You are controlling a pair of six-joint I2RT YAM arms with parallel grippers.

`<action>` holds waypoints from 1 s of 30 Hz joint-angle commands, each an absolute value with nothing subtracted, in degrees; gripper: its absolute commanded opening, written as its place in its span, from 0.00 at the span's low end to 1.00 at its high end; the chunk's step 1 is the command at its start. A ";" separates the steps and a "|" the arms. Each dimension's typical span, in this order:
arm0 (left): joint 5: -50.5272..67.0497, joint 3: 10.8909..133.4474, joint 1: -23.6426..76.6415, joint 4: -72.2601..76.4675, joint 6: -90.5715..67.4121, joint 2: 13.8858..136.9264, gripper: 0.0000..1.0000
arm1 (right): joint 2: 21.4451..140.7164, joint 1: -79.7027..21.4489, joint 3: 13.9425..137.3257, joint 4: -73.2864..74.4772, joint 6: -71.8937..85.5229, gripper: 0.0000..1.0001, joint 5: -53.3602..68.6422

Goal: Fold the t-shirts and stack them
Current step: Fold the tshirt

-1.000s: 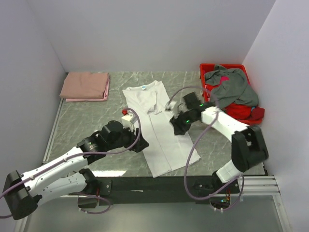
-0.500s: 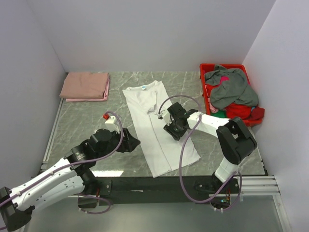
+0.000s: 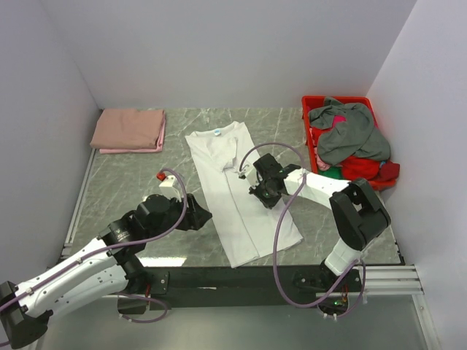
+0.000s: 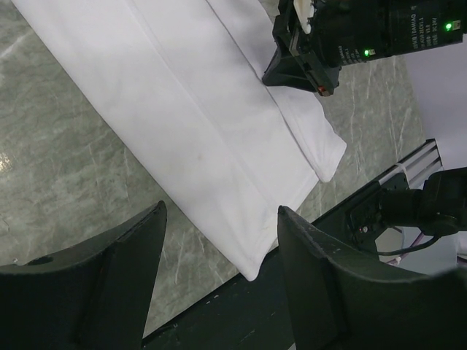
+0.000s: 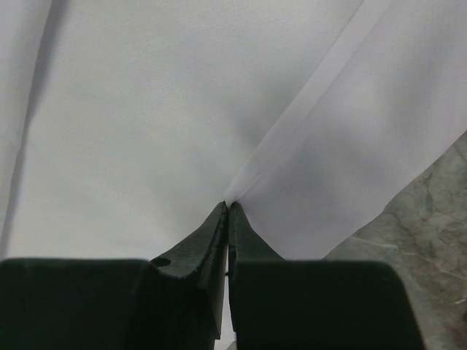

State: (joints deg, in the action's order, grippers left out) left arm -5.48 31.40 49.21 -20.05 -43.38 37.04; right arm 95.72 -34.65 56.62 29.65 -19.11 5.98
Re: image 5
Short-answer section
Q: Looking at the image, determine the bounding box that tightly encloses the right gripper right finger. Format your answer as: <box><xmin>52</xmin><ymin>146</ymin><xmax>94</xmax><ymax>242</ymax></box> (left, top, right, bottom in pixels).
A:
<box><xmin>228</xmin><ymin>203</ymin><xmax>425</xmax><ymax>349</ymax></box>

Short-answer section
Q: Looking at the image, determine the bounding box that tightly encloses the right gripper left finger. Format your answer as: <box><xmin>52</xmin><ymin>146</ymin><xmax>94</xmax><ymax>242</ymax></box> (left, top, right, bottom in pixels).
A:
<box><xmin>1</xmin><ymin>203</ymin><xmax>228</xmax><ymax>349</ymax></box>

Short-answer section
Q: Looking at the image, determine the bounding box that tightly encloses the white t shirt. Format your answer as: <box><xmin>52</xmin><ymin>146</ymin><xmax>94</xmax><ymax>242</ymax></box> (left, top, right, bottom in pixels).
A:
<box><xmin>1</xmin><ymin>1</ymin><xmax>466</xmax><ymax>259</ymax></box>

